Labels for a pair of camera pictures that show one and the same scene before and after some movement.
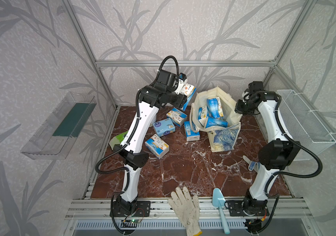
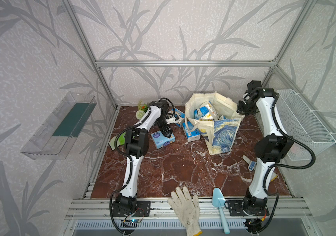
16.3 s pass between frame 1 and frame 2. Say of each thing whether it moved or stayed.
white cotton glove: stayed
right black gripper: stayed
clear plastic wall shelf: stayed
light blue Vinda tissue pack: moved
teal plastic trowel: stayed
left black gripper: moved
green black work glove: stayed
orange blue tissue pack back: stayed
